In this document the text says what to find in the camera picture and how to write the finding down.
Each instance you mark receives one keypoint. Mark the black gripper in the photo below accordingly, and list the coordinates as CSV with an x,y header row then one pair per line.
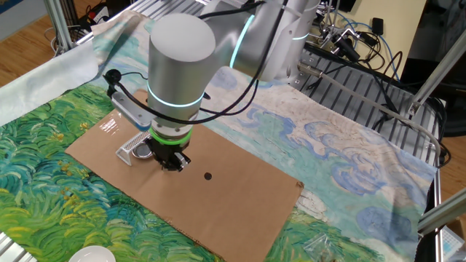
x,y
169,150

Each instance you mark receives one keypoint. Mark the small steel plate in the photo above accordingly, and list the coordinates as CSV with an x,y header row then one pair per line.
x,y
142,153

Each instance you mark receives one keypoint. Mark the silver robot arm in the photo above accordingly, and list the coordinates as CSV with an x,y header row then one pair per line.
x,y
182,65

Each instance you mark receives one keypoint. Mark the black round dot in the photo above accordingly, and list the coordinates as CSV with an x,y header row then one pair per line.
x,y
208,176

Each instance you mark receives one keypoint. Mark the white mesh arch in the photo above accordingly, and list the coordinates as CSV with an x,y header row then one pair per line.
x,y
133,143

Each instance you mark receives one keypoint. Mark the brown cardboard sheet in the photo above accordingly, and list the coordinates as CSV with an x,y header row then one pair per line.
x,y
218,211

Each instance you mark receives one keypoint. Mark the white ceramic dish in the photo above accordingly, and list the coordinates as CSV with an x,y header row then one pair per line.
x,y
92,254

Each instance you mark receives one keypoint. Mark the painted landscape tablecloth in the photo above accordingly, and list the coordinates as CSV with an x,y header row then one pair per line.
x,y
327,145

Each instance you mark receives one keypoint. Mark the power strip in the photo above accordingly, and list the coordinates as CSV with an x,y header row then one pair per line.
x,y
98,12

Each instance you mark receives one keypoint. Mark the clear plastic bag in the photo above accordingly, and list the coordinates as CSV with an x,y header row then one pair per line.
x,y
322,249

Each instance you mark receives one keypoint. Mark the black power adapter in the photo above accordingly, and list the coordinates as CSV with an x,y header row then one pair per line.
x,y
378,25

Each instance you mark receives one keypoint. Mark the beige board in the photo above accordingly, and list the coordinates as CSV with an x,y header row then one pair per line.
x,y
400,29

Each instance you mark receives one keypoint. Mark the white perforated tray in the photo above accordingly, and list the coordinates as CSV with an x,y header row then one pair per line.
x,y
453,244

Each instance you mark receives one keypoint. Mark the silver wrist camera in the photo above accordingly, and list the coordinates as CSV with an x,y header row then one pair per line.
x,y
131,111

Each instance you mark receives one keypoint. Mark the aluminium frame post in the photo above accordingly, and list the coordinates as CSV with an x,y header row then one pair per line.
x,y
58,22
444,213
437,72

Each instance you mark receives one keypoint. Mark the black camera on clamp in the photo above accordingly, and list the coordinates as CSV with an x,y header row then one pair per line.
x,y
346,47

